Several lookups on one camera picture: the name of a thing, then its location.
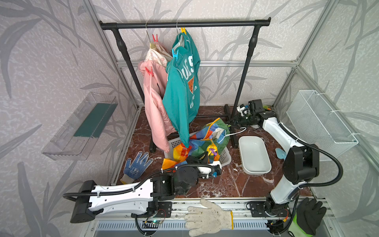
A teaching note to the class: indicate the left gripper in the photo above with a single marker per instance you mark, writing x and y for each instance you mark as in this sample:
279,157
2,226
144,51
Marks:
197,161

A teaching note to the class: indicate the purple clothespin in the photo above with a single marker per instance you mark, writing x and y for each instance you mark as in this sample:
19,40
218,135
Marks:
212,152

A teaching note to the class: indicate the rainbow striped jacket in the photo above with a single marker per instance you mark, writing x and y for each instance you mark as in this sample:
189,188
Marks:
201,142

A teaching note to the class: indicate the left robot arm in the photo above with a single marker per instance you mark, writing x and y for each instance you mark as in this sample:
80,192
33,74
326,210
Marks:
152,196

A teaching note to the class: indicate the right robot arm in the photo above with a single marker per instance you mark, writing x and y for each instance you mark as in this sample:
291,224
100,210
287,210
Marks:
302,160

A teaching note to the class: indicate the potted artificial flower plant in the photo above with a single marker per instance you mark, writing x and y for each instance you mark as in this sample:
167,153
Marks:
268,108

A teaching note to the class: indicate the white perforated laundry basket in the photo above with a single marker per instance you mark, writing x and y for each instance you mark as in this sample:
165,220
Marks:
226,155

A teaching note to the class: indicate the white plastic tray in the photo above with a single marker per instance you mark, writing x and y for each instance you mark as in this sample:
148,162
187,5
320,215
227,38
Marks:
254,156

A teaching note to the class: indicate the light blue small scoop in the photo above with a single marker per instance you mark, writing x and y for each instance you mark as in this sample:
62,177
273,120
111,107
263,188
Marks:
281,154

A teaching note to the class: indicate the white knitted work glove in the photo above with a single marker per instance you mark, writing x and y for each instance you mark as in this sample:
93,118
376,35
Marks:
208,219

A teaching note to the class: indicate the blue dotted work glove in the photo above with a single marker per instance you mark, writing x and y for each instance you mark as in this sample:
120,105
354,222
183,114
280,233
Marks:
134,168

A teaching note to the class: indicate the teal green jacket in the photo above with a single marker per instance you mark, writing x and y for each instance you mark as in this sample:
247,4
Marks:
182,96

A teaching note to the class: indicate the black clothes rack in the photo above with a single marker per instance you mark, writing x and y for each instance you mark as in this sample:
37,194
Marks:
121,45

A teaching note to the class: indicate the blue clothespin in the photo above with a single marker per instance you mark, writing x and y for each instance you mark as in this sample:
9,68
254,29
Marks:
175,54

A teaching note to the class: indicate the pink jacket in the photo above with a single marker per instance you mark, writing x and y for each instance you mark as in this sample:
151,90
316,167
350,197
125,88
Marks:
154,89

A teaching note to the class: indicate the black rubber glove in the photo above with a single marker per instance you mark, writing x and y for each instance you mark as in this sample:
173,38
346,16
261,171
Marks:
309,215

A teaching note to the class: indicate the yellow clothespin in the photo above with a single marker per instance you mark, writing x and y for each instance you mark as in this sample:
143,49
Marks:
183,30

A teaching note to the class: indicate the red clothespin lower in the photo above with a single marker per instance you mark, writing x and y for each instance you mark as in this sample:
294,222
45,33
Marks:
150,71

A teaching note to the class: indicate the red clothespin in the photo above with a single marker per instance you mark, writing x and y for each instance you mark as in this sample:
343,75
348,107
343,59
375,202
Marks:
155,38
150,71

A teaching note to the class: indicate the red clothespin upper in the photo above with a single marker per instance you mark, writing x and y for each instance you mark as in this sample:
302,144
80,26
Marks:
155,38

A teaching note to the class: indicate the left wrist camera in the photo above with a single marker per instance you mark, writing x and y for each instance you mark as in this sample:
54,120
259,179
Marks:
213,170

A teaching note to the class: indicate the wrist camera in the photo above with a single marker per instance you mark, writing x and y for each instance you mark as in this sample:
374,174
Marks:
243,110
213,170

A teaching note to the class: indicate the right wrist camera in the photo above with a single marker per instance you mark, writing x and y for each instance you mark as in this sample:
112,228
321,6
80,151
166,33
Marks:
243,110

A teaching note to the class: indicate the white wire mesh basket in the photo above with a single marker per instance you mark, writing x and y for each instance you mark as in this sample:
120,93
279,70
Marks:
317,123

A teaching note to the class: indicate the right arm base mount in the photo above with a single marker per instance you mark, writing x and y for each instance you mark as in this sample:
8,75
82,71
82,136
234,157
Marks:
265,209

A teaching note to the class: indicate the clear acrylic wall shelf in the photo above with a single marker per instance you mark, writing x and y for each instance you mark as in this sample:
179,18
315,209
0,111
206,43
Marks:
75,140

